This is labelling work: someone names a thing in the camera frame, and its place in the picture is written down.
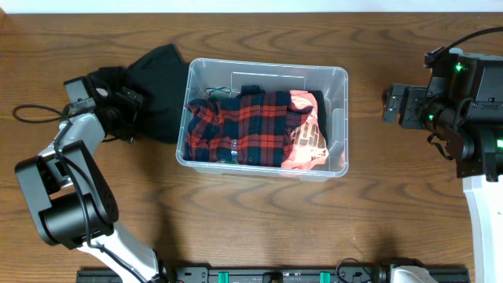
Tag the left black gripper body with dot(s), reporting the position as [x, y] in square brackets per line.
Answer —
[128, 108]

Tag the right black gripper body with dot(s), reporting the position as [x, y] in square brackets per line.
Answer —
[424, 110]

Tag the large black garment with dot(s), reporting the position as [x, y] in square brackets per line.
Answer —
[160, 78]

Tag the dark green garment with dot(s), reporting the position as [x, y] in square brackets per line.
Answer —
[218, 91]

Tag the clear plastic storage container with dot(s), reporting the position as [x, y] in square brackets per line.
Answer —
[206, 73]

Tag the pink printed t-shirt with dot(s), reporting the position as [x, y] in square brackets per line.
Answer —
[309, 148]

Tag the red navy plaid shirt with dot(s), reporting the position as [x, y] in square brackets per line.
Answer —
[254, 128]

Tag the black garment with tape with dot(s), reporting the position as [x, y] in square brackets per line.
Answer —
[322, 116]

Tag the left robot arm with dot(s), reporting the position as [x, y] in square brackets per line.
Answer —
[67, 196]

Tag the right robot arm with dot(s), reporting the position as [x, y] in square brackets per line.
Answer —
[461, 107]

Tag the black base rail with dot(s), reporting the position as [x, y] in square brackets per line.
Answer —
[348, 270]

